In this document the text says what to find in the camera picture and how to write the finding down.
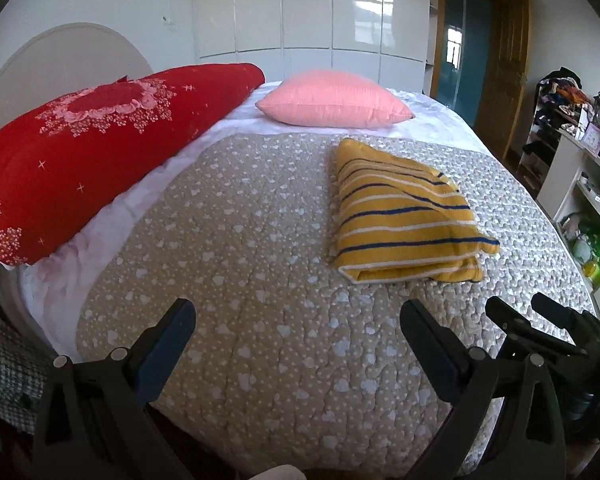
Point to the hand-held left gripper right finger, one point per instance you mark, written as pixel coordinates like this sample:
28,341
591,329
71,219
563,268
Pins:
430,352

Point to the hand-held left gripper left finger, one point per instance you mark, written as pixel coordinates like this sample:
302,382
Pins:
172,340

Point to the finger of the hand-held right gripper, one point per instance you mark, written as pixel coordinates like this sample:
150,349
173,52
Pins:
510,322
555,310

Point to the yellow striped sweater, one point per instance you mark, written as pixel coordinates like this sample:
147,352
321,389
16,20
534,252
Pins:
405,215

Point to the rack with clothes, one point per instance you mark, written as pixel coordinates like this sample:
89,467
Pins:
555,120

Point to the yellow bottle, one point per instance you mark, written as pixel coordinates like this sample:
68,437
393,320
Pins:
591,269

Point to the beige heart-print blanket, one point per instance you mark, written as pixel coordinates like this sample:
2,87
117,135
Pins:
260,260

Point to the white bed sheet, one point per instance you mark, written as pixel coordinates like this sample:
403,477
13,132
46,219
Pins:
60,280

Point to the white shelf cabinet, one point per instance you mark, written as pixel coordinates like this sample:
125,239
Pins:
575,170

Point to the grey checked cloth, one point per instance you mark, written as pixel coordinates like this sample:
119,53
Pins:
10,370

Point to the red floral pillow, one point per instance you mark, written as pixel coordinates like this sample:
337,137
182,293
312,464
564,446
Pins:
95,150

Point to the wooden door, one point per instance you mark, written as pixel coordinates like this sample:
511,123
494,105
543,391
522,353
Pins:
505,75

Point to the pink pillow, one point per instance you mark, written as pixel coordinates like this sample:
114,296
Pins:
335,100

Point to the teal glass door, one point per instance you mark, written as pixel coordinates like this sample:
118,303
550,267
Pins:
462,50

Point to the white round headboard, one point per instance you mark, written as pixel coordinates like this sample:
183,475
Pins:
55,60

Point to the white glossy wardrobe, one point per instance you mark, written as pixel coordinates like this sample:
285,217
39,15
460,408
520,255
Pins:
305,10

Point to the pink photo frame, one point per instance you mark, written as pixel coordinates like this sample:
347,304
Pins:
594,139

